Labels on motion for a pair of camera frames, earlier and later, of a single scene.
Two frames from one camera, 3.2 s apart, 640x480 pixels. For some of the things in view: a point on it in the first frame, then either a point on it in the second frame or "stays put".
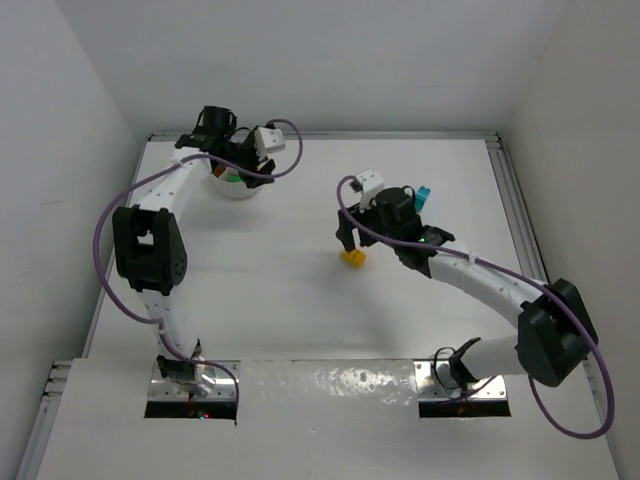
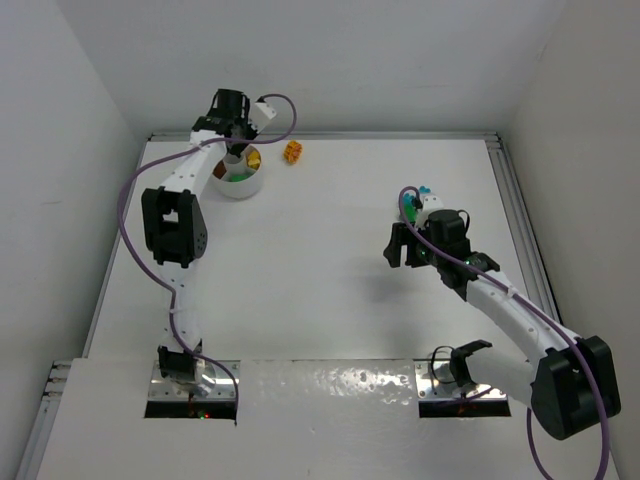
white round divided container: x=233 y=189 stays put
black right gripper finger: x=345 y=233 → x=401 y=234
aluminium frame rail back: x=162 y=136 stays put
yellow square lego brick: x=355 y=258 → x=292 y=151
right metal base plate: x=435 y=381 stays put
